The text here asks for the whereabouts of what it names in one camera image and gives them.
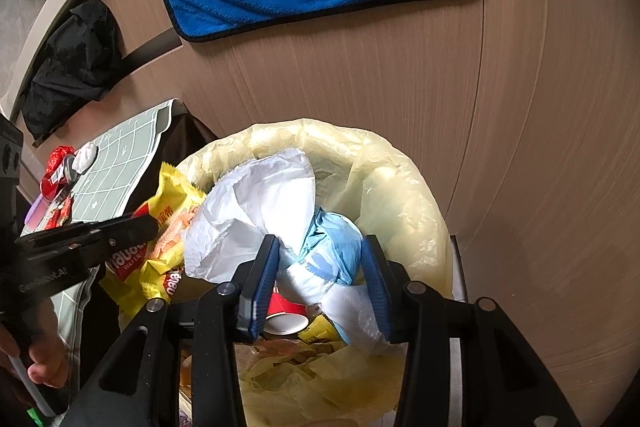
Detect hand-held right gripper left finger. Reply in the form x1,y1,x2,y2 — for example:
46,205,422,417
62,234,281,427

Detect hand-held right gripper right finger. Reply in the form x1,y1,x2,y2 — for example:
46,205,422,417
362,235,581,427

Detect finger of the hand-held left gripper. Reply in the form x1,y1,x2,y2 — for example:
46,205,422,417
14,212,160,271

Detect white blue plastic bag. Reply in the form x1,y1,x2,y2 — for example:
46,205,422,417
277,207,388,354

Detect yellow snack packet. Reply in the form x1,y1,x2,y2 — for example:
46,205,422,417
99,162,207,319

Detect yellow lined trash bin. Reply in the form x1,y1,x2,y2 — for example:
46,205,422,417
175,118,468,427

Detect person's left hand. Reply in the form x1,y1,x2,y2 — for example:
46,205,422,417
26,341,71,390

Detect red paper cup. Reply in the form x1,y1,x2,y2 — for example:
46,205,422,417
262,292,312,336

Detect red snack packet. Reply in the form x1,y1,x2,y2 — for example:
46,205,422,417
47,197,74,229

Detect purple packet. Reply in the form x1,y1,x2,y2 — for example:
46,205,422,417
27,202,49,231

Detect crumpled yellow wrapper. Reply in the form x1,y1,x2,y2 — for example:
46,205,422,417
299,321,347,347

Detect red plastic bag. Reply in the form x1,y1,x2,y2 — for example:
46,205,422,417
40,146,76,198

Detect white crumpled tissue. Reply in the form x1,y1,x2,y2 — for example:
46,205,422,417
74,144,99,174

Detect white crumpled paper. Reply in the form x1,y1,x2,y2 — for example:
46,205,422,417
184,149,318,283

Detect green checked tablecloth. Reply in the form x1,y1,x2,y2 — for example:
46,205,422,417
15,97,174,358

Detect dark table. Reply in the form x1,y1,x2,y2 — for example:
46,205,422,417
125,112,219,218

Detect black cloth bag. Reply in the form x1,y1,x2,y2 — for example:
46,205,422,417
22,0,124,141

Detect white cord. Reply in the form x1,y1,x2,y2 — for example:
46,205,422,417
10,353,53,418

